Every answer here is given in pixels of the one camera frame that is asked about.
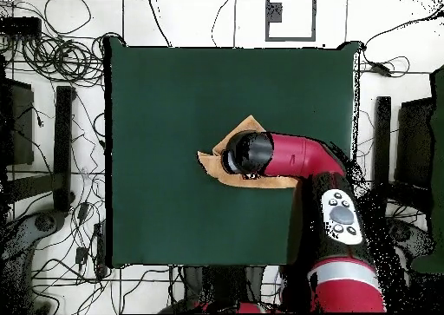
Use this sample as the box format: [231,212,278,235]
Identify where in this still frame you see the tan terry towel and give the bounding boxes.
[196,115,299,190]

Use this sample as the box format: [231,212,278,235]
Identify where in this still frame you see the black flat box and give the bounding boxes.
[0,16,42,35]

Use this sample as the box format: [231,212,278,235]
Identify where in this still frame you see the dark green table cloth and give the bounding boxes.
[103,36,361,270]

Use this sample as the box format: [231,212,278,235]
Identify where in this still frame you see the black stand base bar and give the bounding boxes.
[6,85,76,214]
[372,95,433,215]

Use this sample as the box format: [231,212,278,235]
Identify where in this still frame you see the dark square box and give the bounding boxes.
[0,77,35,167]
[394,97,435,191]

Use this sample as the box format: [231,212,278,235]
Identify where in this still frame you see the black power strip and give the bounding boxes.
[92,220,108,279]

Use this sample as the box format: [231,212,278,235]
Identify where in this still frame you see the long black power adapter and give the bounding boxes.
[368,61,394,77]

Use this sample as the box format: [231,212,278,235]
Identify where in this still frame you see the grey leg with round knob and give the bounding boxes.
[0,208,67,271]
[388,219,434,260]

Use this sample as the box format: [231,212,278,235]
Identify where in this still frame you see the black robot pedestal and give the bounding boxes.
[182,265,278,309]

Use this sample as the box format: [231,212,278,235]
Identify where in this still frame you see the coiled black cable bundle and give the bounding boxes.
[20,31,105,87]

